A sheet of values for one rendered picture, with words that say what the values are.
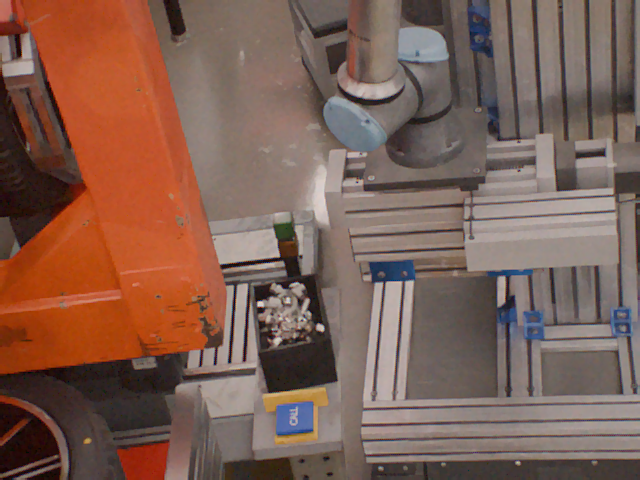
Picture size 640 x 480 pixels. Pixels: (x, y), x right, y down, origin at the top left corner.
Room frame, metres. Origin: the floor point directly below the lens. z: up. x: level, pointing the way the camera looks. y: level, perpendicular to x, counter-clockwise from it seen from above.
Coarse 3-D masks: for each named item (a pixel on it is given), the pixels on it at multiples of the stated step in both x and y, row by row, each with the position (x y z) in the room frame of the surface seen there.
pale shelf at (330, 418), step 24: (336, 288) 2.15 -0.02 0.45; (336, 312) 2.08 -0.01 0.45; (336, 336) 2.01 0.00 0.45; (336, 360) 1.94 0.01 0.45; (264, 384) 1.92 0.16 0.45; (336, 384) 1.88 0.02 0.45; (264, 408) 1.85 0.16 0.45; (336, 408) 1.82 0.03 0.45; (264, 432) 1.79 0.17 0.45; (336, 432) 1.76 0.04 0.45; (264, 456) 1.75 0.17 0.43; (288, 456) 1.75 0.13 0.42
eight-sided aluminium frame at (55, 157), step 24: (0, 48) 2.42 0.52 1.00; (24, 48) 2.41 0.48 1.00; (24, 72) 2.38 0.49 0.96; (24, 96) 2.40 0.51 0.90; (48, 96) 2.41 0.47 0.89; (24, 120) 2.38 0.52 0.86; (48, 120) 2.37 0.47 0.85; (48, 144) 2.40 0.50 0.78; (48, 168) 2.38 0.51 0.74; (72, 168) 2.40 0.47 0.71
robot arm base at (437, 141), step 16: (448, 112) 2.04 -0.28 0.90; (400, 128) 2.04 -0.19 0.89; (416, 128) 2.02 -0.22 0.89; (432, 128) 2.02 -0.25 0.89; (448, 128) 2.03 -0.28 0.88; (464, 128) 2.06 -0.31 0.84; (400, 144) 2.05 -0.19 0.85; (416, 144) 2.01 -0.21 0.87; (432, 144) 2.01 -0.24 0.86; (448, 144) 2.03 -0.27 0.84; (464, 144) 2.04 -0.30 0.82; (400, 160) 2.03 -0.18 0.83; (416, 160) 2.01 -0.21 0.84; (432, 160) 2.00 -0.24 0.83; (448, 160) 2.01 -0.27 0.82
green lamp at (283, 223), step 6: (276, 216) 2.16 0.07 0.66; (282, 216) 2.16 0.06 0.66; (288, 216) 2.15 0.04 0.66; (276, 222) 2.14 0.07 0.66; (282, 222) 2.14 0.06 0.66; (288, 222) 2.14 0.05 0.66; (276, 228) 2.14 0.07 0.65; (282, 228) 2.13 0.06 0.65; (288, 228) 2.13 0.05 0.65; (294, 228) 2.15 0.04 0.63; (276, 234) 2.14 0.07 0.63; (282, 234) 2.14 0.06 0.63; (288, 234) 2.13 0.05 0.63; (294, 234) 2.14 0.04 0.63
